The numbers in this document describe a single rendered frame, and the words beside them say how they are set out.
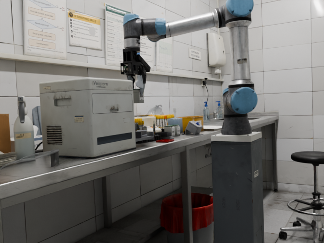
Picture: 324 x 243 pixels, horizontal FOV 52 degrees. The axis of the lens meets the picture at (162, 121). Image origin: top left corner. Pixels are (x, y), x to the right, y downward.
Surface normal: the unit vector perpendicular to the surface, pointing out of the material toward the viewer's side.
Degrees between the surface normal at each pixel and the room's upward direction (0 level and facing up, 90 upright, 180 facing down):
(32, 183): 91
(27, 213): 90
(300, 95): 90
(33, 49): 92
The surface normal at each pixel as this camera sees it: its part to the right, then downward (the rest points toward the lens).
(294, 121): -0.51, 0.07
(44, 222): 0.86, -0.01
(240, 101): 0.01, 0.18
